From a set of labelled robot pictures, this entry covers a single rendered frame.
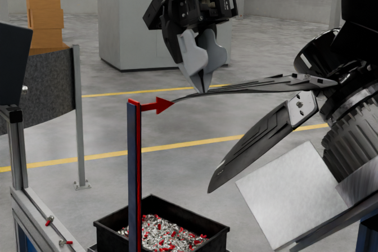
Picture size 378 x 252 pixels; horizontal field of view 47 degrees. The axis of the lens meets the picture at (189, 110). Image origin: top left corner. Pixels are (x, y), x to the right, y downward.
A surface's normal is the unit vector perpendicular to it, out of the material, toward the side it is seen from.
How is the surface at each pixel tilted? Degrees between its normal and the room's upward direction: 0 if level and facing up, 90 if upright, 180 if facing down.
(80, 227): 0
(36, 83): 90
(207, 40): 86
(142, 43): 90
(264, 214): 55
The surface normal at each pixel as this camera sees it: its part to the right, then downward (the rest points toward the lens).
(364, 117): -0.65, -0.41
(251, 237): 0.03, -0.96
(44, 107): 0.90, 0.14
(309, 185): -0.23, -0.34
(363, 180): -0.78, 0.12
